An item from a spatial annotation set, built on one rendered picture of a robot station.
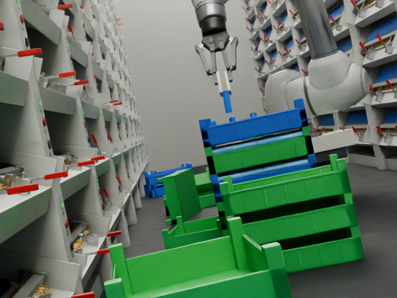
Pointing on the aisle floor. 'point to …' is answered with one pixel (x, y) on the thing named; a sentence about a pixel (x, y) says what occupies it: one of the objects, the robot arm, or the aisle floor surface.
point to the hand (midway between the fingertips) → (223, 83)
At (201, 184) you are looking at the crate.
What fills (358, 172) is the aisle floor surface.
